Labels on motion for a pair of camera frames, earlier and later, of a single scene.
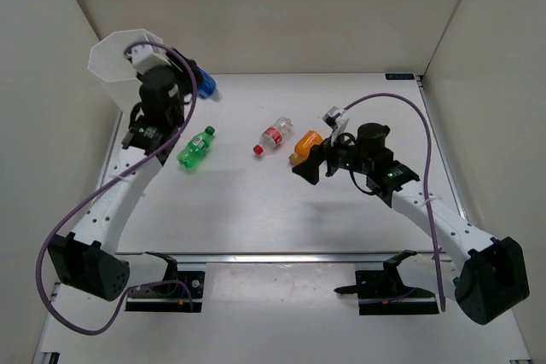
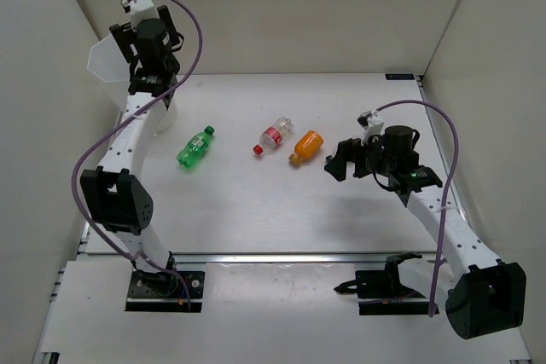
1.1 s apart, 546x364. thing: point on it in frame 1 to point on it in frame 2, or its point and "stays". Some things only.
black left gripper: (171, 55) to (124, 37)
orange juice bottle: (304, 145) stays
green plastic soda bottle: (189, 155) stays
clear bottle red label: (273, 135) stays
